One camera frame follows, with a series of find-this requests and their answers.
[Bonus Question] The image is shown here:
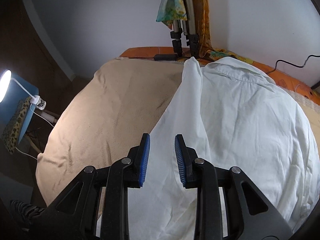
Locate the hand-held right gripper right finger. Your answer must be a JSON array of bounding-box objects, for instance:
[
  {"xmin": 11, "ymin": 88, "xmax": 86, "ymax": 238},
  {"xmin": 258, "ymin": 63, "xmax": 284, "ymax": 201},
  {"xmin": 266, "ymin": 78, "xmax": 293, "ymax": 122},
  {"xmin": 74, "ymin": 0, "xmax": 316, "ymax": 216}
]
[{"xmin": 174, "ymin": 134, "xmax": 293, "ymax": 240}]

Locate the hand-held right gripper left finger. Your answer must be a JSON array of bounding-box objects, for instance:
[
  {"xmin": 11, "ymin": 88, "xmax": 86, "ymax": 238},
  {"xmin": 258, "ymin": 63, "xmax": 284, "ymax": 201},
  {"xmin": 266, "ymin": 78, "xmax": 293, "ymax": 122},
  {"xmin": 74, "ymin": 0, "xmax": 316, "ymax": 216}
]
[{"xmin": 29, "ymin": 133, "xmax": 151, "ymax": 240}]

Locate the white shirt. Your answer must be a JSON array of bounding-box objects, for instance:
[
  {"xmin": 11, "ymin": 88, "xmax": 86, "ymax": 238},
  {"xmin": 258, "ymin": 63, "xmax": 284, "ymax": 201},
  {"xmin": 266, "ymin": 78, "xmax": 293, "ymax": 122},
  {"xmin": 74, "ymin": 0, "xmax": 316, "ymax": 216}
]
[{"xmin": 125, "ymin": 56, "xmax": 320, "ymax": 240}]

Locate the beige blanket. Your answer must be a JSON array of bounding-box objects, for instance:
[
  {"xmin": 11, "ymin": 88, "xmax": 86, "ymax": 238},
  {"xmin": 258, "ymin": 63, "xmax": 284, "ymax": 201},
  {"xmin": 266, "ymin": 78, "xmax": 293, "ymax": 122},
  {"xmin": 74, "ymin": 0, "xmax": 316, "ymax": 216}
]
[{"xmin": 36, "ymin": 59, "xmax": 187, "ymax": 205}]

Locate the black power adapter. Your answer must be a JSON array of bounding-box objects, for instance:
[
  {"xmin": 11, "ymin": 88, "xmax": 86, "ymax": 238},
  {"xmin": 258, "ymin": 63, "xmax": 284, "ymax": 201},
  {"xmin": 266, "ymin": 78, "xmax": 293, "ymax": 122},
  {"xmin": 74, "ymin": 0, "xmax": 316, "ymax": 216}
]
[{"xmin": 154, "ymin": 53, "xmax": 177, "ymax": 61}]

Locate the blue chair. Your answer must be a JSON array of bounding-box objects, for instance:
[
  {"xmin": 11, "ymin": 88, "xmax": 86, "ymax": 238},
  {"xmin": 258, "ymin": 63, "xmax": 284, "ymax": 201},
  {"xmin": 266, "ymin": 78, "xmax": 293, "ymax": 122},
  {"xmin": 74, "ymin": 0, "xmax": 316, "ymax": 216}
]
[{"xmin": 0, "ymin": 74, "xmax": 40, "ymax": 146}]

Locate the zebra striped clothing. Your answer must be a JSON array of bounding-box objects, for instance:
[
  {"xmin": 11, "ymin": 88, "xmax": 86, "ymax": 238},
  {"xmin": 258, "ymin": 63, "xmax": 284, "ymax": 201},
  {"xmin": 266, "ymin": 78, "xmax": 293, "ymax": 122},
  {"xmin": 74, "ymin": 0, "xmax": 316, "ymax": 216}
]
[{"xmin": 10, "ymin": 200, "xmax": 47, "ymax": 232}]

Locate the orange patterned bedsheet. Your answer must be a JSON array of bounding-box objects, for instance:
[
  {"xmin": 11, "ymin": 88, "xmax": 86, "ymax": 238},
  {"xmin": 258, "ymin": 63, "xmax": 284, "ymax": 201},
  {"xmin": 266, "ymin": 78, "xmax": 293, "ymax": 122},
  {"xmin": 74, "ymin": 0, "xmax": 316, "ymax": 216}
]
[{"xmin": 120, "ymin": 46, "xmax": 320, "ymax": 103}]

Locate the leopard print cushion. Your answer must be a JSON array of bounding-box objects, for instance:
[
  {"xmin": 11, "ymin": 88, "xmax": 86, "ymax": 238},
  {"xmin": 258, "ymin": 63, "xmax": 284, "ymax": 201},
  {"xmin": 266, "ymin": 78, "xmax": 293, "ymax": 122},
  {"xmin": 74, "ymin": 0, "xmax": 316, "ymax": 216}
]
[{"xmin": 1, "ymin": 97, "xmax": 32, "ymax": 155}]

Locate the grey tripod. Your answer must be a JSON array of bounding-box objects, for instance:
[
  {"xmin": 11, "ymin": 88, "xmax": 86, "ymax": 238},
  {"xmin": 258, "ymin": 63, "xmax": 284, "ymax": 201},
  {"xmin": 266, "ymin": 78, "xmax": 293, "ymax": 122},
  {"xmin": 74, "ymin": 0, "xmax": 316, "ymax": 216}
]
[{"xmin": 170, "ymin": 0, "xmax": 200, "ymax": 58}]

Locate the orange patterned hanging cloth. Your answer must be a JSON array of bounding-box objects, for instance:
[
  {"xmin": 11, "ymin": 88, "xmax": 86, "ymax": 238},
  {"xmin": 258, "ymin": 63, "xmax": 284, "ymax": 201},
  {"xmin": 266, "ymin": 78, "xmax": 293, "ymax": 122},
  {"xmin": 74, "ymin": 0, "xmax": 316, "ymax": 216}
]
[{"xmin": 199, "ymin": 0, "xmax": 253, "ymax": 63}]

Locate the colourful floral scarf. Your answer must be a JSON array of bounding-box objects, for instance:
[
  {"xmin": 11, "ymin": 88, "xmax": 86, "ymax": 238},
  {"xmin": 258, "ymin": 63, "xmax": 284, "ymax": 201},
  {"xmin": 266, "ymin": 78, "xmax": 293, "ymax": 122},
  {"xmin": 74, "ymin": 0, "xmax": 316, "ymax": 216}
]
[{"xmin": 156, "ymin": 0, "xmax": 188, "ymax": 27}]

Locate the white desk lamp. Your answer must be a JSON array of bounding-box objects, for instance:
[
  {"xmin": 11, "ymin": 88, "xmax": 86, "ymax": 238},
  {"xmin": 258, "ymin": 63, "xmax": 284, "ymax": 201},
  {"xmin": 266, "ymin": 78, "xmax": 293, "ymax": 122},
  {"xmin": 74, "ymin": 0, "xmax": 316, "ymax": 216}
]
[{"xmin": 0, "ymin": 70, "xmax": 47, "ymax": 111}]

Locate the brown wooden wardrobe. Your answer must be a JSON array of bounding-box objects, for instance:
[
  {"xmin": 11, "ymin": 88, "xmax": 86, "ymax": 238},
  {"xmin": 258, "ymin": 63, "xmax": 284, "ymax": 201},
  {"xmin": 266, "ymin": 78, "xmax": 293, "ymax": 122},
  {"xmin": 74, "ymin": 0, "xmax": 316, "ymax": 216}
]
[{"xmin": 0, "ymin": 0, "xmax": 73, "ymax": 85}]

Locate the white cable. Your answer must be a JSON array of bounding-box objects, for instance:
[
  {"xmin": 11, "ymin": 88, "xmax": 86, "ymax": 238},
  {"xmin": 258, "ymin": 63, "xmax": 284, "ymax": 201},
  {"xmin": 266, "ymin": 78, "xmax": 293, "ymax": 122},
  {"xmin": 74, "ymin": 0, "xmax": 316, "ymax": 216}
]
[{"xmin": 15, "ymin": 109, "xmax": 58, "ymax": 161}]

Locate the black cable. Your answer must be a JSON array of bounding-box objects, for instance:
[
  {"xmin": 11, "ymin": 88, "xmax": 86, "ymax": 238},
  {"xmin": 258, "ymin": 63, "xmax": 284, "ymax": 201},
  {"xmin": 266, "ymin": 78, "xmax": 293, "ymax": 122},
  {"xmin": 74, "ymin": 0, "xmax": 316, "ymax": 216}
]
[{"xmin": 266, "ymin": 54, "xmax": 320, "ymax": 75}]

